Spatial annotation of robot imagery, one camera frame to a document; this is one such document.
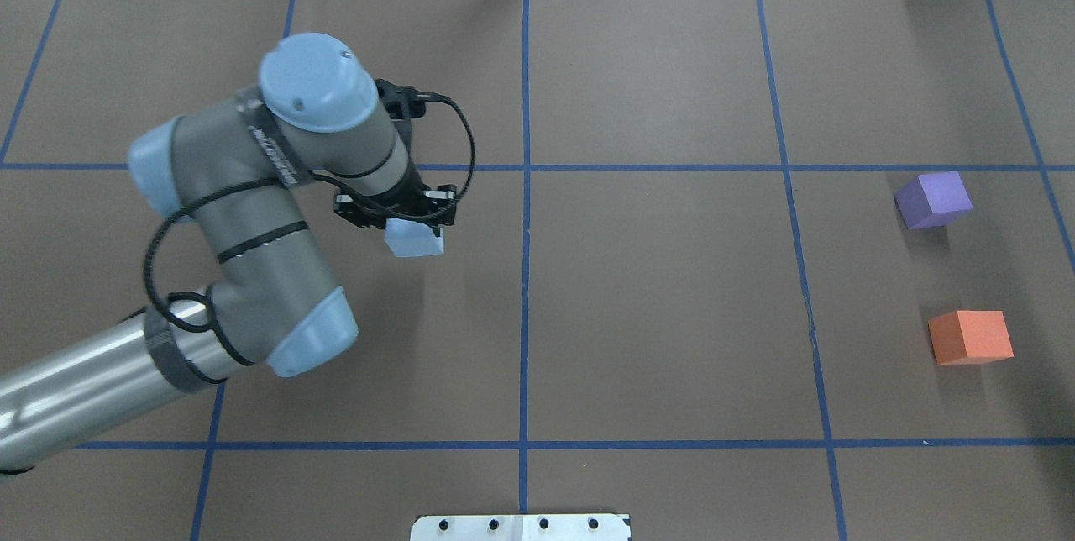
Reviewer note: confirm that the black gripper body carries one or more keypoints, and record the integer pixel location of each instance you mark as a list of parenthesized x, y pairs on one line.
[(406, 198)]

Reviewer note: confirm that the light blue foam block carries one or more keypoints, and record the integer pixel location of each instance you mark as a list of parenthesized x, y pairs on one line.
[(413, 239)]

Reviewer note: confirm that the orange foam block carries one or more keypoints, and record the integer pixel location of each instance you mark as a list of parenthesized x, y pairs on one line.
[(970, 337)]

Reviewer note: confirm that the purple foam block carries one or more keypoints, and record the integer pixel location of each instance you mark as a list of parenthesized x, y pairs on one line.
[(933, 200)]

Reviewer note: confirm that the white pedestal column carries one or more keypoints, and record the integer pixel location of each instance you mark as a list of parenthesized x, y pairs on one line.
[(549, 526)]

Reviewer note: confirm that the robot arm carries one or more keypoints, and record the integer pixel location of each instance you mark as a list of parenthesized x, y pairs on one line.
[(233, 276)]

